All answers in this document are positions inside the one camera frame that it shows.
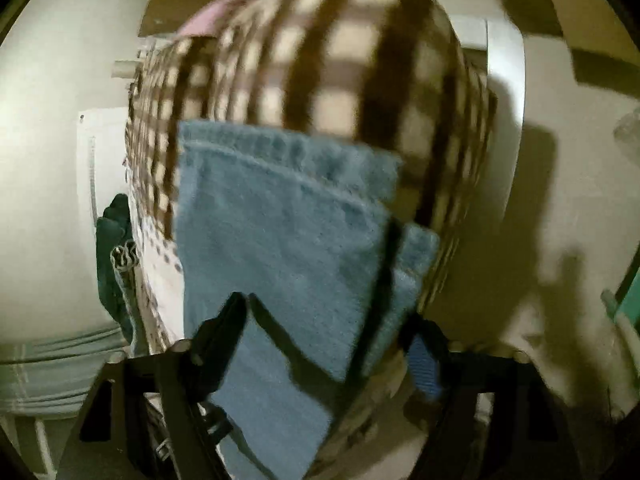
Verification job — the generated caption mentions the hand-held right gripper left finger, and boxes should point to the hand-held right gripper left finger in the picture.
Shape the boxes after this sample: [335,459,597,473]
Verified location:
[80,292,249,480]

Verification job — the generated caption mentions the blue denim pants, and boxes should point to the blue denim pants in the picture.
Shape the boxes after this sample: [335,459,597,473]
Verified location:
[172,120,441,480]

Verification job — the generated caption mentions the dark green cloth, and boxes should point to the dark green cloth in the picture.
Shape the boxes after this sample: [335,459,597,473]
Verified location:
[95,193,136,341]

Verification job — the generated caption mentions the light striped bedding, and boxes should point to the light striped bedding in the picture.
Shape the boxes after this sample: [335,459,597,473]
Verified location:
[0,327,131,416]

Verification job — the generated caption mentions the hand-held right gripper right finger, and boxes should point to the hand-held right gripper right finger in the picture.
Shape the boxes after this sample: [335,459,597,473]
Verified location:
[399,310,583,480]

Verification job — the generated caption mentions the pink cloth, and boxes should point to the pink cloth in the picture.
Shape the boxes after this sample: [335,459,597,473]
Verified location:
[176,0,266,40]

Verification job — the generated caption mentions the brown checkered blanket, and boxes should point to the brown checkered blanket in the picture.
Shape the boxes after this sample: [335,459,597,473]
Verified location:
[122,0,498,466]

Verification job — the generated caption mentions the teal plastic object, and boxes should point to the teal plastic object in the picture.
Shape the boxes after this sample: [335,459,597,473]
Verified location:
[600,265,640,341]

